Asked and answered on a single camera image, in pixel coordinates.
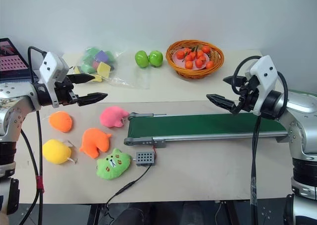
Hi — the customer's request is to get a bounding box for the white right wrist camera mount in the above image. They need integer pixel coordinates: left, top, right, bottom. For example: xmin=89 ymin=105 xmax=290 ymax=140
xmin=244 ymin=55 xmax=280 ymax=116

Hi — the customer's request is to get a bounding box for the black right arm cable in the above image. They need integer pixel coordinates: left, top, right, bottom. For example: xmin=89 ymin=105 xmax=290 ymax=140
xmin=233 ymin=56 xmax=290 ymax=225

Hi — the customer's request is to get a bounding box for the small orange plush toy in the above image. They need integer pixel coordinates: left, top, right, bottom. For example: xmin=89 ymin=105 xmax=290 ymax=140
xmin=49 ymin=111 xmax=74 ymax=133

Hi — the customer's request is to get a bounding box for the black table leg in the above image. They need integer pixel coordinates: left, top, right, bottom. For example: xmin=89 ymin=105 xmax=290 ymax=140
xmin=86 ymin=204 xmax=100 ymax=225
xmin=226 ymin=200 xmax=242 ymax=225

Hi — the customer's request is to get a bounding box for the dark rounded shape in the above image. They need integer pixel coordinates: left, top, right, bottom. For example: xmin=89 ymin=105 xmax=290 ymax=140
xmin=115 ymin=205 xmax=155 ymax=225

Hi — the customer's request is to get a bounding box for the green conveyor belt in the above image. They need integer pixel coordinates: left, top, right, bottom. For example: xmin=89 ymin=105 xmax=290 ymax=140
xmin=123 ymin=112 xmax=289 ymax=149

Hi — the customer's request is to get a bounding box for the green apple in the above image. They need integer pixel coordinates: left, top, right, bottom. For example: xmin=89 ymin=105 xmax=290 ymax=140
xmin=148 ymin=50 xmax=164 ymax=68
xmin=134 ymin=50 xmax=150 ymax=68

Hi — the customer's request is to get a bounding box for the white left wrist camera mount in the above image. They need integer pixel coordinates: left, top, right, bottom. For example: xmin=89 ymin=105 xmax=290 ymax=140
xmin=39 ymin=51 xmax=70 ymax=109

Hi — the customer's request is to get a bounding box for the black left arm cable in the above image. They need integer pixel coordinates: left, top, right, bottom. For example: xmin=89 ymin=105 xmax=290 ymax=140
xmin=17 ymin=46 xmax=49 ymax=225

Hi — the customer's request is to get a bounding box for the green plush cat face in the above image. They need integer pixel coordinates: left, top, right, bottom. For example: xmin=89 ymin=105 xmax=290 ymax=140
xmin=96 ymin=148 xmax=132 ymax=181

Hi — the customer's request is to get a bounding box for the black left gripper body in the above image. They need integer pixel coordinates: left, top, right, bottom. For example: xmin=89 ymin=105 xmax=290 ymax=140
xmin=54 ymin=76 xmax=80 ymax=106

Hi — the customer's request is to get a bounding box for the clear plastic bag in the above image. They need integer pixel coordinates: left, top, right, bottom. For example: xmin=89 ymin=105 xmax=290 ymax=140
xmin=71 ymin=46 xmax=152 ymax=90

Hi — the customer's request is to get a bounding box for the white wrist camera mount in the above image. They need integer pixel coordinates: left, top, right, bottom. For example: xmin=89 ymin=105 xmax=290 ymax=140
xmin=39 ymin=51 xmax=70 ymax=109
xmin=244 ymin=55 xmax=280 ymax=116

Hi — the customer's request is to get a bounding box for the yellow plush toy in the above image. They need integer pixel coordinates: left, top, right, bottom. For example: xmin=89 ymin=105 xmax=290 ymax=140
xmin=42 ymin=139 xmax=78 ymax=166

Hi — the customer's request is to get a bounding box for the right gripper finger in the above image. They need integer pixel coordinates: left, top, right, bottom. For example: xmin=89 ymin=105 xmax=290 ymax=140
xmin=206 ymin=94 xmax=240 ymax=114
xmin=222 ymin=75 xmax=241 ymax=87

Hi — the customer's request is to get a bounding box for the open laptop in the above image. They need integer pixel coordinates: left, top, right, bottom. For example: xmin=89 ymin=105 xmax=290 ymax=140
xmin=0 ymin=38 xmax=38 ymax=82

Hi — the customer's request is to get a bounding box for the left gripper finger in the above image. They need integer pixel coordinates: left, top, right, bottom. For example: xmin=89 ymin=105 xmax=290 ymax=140
xmin=77 ymin=92 xmax=108 ymax=107
xmin=66 ymin=73 xmax=96 ymax=86

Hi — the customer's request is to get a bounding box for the pink plush toy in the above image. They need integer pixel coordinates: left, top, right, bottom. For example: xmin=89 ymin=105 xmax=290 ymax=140
xmin=99 ymin=106 xmax=130 ymax=129

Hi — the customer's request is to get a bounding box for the red tape wrap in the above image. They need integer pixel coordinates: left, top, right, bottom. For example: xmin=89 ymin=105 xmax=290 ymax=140
xmin=36 ymin=176 xmax=45 ymax=194

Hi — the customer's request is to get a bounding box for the green foam block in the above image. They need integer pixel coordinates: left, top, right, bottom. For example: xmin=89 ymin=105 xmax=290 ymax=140
xmin=81 ymin=63 xmax=96 ymax=74
xmin=85 ymin=47 xmax=100 ymax=60

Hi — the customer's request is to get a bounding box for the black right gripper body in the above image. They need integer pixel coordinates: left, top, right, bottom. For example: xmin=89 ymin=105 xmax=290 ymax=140
xmin=231 ymin=75 xmax=260 ymax=115

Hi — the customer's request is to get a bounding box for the black control box cable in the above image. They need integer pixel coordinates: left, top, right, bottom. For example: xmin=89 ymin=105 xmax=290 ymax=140
xmin=105 ymin=164 xmax=152 ymax=222

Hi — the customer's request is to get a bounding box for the orange wicker basket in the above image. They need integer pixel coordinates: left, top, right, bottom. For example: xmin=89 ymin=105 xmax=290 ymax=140
xmin=165 ymin=39 xmax=225 ymax=80

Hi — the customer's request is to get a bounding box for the purple foam block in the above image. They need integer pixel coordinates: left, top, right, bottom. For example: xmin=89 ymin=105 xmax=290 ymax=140
xmin=95 ymin=50 xmax=108 ymax=63

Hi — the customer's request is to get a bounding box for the orange plush bear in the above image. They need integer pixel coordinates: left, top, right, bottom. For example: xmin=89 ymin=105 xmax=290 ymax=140
xmin=79 ymin=127 xmax=112 ymax=160

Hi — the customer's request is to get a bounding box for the grey perforated control box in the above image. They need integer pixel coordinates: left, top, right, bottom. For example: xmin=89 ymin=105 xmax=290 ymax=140
xmin=135 ymin=151 xmax=157 ymax=168

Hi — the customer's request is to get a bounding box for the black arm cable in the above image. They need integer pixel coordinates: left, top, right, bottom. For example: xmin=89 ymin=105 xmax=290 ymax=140
xmin=17 ymin=46 xmax=49 ymax=225
xmin=233 ymin=56 xmax=290 ymax=225

